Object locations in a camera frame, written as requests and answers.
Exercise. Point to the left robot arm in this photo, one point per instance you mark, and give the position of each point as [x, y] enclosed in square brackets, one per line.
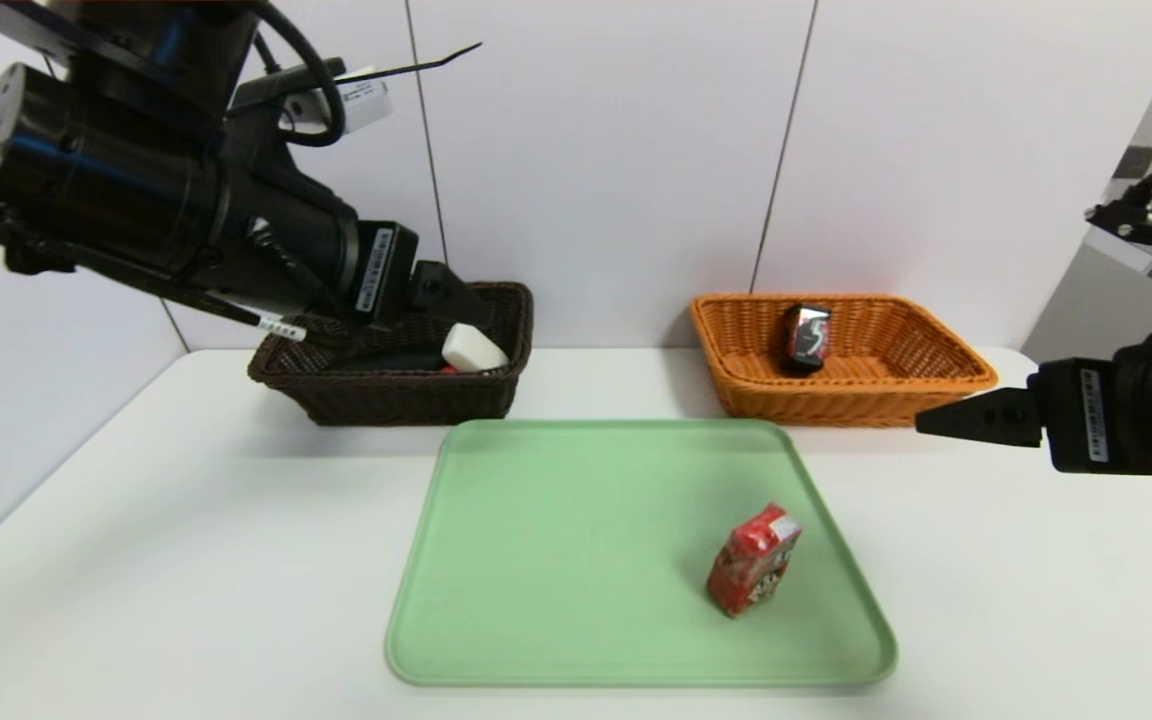
[136, 190]

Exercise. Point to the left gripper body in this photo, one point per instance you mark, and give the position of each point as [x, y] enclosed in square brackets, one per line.
[383, 271]

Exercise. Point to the red snack packet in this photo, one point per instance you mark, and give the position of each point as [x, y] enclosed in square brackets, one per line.
[748, 572]

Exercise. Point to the orange wicker basket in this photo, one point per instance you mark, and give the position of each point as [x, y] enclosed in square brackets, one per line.
[836, 405]

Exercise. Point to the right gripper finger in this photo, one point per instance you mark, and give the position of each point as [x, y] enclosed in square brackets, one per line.
[981, 418]

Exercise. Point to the black gum box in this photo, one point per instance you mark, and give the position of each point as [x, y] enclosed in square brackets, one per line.
[806, 340]

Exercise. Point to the black glasses case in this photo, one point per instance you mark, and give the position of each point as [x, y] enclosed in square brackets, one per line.
[391, 360]

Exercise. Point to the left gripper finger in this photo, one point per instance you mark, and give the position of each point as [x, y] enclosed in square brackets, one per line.
[446, 295]

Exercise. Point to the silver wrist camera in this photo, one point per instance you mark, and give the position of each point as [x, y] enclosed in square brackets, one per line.
[351, 100]
[1151, 250]

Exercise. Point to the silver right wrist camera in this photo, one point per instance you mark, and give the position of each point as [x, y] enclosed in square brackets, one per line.
[1151, 250]

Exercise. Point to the white soap bar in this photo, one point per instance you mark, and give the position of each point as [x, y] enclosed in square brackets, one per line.
[473, 349]

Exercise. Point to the dark wall bracket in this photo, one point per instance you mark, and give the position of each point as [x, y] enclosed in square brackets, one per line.
[1133, 161]

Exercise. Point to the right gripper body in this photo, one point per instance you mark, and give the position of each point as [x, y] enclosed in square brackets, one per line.
[1086, 415]

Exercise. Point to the black zip tie tail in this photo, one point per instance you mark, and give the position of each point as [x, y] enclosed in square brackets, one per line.
[406, 66]

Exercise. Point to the light green plastic tray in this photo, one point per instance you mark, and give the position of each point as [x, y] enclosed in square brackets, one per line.
[556, 600]

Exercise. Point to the dark brown wicker basket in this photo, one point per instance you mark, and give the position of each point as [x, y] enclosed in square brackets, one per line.
[406, 400]

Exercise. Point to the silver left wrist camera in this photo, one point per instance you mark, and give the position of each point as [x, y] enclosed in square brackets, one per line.
[351, 100]

